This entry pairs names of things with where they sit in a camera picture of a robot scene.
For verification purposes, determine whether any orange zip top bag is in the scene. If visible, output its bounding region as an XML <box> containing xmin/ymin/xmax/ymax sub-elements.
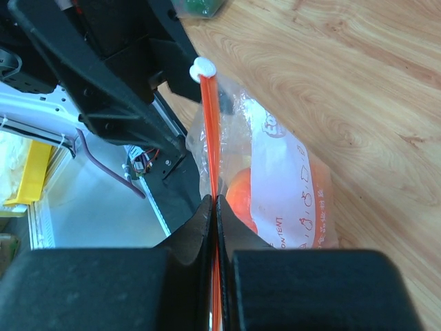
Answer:
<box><xmin>185</xmin><ymin>57</ymin><xmax>340</xmax><ymax>331</ymax></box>

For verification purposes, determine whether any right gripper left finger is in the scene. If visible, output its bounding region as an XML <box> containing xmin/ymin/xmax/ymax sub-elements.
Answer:
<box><xmin>1</xmin><ymin>196</ymin><xmax>213</xmax><ymax>330</ymax></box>

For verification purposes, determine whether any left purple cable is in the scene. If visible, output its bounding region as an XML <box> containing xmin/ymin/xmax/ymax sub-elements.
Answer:
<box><xmin>75</xmin><ymin>129</ymin><xmax>147</xmax><ymax>200</ymax></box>

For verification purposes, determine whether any yellow plastic bin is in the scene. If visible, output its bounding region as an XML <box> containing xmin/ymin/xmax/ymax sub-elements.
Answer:
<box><xmin>4</xmin><ymin>141</ymin><xmax>52</xmax><ymax>207</ymax></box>

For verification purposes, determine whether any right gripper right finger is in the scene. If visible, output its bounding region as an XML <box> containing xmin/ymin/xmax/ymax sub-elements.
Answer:
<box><xmin>216</xmin><ymin>195</ymin><xmax>423</xmax><ymax>330</ymax></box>

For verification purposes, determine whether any white zip slider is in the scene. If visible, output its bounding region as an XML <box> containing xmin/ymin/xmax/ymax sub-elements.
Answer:
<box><xmin>189</xmin><ymin>57</ymin><xmax>217</xmax><ymax>83</ymax></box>

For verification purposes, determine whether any fake persimmon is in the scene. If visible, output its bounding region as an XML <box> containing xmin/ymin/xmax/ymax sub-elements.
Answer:
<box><xmin>226</xmin><ymin>168</ymin><xmax>258</xmax><ymax>234</ymax></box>

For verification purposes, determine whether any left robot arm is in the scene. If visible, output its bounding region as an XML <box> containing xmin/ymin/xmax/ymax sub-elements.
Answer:
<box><xmin>1</xmin><ymin>1</ymin><xmax>201</xmax><ymax>160</ymax></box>

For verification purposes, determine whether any blue zip bag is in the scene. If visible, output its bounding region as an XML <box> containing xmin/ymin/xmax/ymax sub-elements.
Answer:
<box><xmin>172</xmin><ymin>0</ymin><xmax>227</xmax><ymax>19</ymax></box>

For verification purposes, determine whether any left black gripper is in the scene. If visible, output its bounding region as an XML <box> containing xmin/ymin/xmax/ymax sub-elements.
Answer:
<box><xmin>8</xmin><ymin>1</ymin><xmax>201</xmax><ymax>161</ymax></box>

